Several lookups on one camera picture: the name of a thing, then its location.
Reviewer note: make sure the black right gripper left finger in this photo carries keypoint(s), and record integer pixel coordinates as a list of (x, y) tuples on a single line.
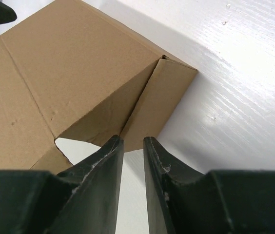
[(80, 200)]

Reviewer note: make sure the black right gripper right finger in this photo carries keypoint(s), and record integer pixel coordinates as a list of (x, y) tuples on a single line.
[(181, 200)]

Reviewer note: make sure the brown cardboard box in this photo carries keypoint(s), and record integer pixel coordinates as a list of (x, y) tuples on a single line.
[(71, 71)]

